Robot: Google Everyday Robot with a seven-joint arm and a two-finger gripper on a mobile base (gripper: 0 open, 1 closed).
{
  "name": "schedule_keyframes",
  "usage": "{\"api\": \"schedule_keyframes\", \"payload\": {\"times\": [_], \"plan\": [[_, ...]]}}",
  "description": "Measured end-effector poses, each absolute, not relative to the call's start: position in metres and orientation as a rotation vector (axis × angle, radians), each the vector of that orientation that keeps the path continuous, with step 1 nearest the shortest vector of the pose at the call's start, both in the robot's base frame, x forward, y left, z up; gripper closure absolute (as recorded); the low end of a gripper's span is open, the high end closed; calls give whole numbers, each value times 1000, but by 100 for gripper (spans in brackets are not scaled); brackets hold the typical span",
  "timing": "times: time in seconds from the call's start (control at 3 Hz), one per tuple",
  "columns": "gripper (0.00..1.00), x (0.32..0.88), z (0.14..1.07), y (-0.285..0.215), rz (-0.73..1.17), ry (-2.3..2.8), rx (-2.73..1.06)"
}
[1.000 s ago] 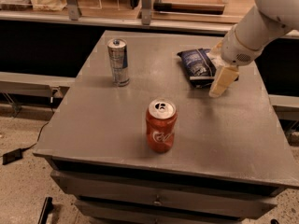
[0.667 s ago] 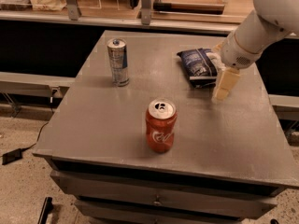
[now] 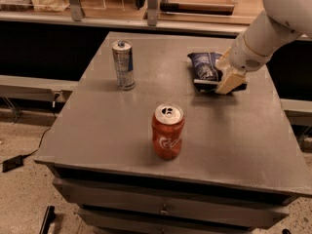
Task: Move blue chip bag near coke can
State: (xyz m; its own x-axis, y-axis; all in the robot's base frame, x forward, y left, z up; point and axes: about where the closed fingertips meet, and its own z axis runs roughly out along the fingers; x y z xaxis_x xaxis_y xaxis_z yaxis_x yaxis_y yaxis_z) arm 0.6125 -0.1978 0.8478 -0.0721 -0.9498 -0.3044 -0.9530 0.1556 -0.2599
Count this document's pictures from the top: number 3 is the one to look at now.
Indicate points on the black object on floor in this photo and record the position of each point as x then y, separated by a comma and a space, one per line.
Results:
48, 223

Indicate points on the grey drawer cabinet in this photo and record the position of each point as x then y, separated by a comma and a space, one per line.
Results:
238, 169

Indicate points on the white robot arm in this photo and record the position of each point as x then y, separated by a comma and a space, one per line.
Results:
280, 23

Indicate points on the red coke can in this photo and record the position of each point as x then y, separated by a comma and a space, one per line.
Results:
167, 125

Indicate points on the black power adapter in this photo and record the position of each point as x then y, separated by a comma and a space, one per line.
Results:
12, 163

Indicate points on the grey metal bracket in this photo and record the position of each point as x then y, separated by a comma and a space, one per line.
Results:
77, 12
152, 12

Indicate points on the silver blue energy drink can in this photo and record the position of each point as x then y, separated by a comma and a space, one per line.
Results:
123, 61

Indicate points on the grey metal bracket middle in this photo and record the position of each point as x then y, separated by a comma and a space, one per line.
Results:
152, 12

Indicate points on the grey metal bench rail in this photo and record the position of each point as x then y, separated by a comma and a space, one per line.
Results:
36, 88

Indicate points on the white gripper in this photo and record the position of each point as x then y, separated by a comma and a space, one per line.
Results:
246, 57

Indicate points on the blue chip bag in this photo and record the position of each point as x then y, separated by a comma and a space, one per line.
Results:
206, 75

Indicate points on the grey metal bracket left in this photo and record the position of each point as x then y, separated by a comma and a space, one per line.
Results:
77, 12

